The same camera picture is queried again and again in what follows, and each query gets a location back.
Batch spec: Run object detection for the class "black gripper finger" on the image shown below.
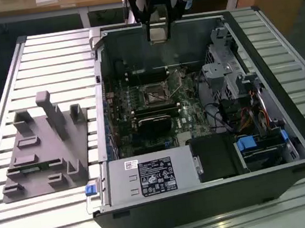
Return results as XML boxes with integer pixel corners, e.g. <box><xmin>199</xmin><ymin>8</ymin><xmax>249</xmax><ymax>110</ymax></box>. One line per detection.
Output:
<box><xmin>128</xmin><ymin>0</ymin><xmax>159</xmax><ymax>44</ymax></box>
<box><xmin>162</xmin><ymin>0</ymin><xmax>190</xmax><ymax>41</ymax></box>

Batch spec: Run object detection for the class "silver CPU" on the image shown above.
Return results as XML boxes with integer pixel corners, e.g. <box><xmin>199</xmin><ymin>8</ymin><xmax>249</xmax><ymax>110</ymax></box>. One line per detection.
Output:
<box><xmin>148</xmin><ymin>25</ymin><xmax>171</xmax><ymax>46</ymax></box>

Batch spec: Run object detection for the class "metal socket cover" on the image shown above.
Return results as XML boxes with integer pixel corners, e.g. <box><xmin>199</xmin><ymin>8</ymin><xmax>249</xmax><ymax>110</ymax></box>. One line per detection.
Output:
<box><xmin>163</xmin><ymin>68</ymin><xmax>189</xmax><ymax>98</ymax></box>

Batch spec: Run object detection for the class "CPU socket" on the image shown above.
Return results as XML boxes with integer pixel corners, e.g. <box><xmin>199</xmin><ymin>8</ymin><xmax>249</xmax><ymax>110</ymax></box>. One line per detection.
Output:
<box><xmin>139</xmin><ymin>80</ymin><xmax>173</xmax><ymax>107</ymax></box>

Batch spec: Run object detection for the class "black RAM slot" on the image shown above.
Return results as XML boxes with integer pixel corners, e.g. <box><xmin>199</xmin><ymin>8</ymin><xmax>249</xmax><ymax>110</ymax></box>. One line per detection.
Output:
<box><xmin>134</xmin><ymin>108</ymin><xmax>180</xmax><ymax>120</ymax></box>
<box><xmin>134</xmin><ymin>103</ymin><xmax>178</xmax><ymax>114</ymax></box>

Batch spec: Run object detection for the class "green motherboard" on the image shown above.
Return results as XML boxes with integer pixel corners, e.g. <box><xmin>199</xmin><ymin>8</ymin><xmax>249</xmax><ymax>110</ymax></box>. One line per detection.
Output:
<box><xmin>100</xmin><ymin>62</ymin><xmax>221</xmax><ymax>161</ymax></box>

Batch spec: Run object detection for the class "black graphics card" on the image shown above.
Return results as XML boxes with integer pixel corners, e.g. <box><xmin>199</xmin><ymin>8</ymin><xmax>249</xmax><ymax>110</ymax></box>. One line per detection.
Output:
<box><xmin>136</xmin><ymin>113</ymin><xmax>175</xmax><ymax>136</ymax></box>

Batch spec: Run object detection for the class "wooden desk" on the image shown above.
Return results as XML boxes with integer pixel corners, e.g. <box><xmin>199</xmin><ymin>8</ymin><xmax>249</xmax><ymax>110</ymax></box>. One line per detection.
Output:
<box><xmin>0</xmin><ymin>0</ymin><xmax>248</xmax><ymax>39</ymax></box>

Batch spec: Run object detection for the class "small silver heat sink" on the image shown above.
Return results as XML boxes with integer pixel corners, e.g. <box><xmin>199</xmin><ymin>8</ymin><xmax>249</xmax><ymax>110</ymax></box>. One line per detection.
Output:
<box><xmin>176</xmin><ymin>131</ymin><xmax>195</xmax><ymax>146</ymax></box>

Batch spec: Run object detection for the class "hard disk in blue carrier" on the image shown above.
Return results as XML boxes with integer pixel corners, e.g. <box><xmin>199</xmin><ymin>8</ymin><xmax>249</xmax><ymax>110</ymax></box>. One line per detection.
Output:
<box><xmin>234</xmin><ymin>130</ymin><xmax>290</xmax><ymax>172</ymax></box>

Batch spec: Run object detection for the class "black drive shroud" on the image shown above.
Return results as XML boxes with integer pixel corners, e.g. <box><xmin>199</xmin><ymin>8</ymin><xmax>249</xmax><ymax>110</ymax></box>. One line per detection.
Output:
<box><xmin>187</xmin><ymin>131</ymin><xmax>251</xmax><ymax>184</ymax></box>

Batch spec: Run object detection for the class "white barcode sticker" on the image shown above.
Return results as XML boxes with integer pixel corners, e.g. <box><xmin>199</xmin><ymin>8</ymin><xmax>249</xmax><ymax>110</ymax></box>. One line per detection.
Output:
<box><xmin>123</xmin><ymin>160</ymin><xmax>139</xmax><ymax>171</ymax></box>

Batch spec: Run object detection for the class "blue plastic clip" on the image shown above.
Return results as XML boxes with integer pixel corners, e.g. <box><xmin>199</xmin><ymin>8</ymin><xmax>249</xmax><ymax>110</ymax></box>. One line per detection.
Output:
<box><xmin>280</xmin><ymin>128</ymin><xmax>290</xmax><ymax>143</ymax></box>

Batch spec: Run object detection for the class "grey parts rack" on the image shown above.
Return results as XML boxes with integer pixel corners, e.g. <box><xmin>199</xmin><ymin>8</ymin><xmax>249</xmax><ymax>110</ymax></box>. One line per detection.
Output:
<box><xmin>0</xmin><ymin>86</ymin><xmax>98</xmax><ymax>205</ymax></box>

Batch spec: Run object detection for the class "black PSU label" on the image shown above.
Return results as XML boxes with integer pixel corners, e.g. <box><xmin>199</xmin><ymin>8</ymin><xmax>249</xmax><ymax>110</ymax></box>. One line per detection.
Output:
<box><xmin>136</xmin><ymin>155</ymin><xmax>180</xmax><ymax>199</ymax></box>

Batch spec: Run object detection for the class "silver power supply unit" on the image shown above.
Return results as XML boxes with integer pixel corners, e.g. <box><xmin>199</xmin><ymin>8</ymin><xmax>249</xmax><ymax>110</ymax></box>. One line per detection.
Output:
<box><xmin>101</xmin><ymin>143</ymin><xmax>205</xmax><ymax>209</ymax></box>

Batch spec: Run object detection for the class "blue case latch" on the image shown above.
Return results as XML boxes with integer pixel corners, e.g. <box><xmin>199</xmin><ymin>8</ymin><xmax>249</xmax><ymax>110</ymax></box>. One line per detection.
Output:
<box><xmin>85</xmin><ymin>183</ymin><xmax>99</xmax><ymax>197</ymax></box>

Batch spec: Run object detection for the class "black PC case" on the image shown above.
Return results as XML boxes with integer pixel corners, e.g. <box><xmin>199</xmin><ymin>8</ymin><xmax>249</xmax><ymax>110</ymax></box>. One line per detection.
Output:
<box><xmin>69</xmin><ymin>0</ymin><xmax>305</xmax><ymax>228</ymax></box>

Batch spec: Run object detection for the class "grey plastic bracket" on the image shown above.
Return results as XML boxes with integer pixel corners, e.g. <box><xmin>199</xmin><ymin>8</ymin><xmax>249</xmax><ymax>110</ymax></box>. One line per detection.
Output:
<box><xmin>234</xmin><ymin>71</ymin><xmax>266</xmax><ymax>97</ymax></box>

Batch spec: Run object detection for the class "orange yellow wire bundle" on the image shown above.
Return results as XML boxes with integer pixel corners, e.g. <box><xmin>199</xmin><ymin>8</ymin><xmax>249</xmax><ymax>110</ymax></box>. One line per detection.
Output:
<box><xmin>238</xmin><ymin>104</ymin><xmax>272</xmax><ymax>134</ymax></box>

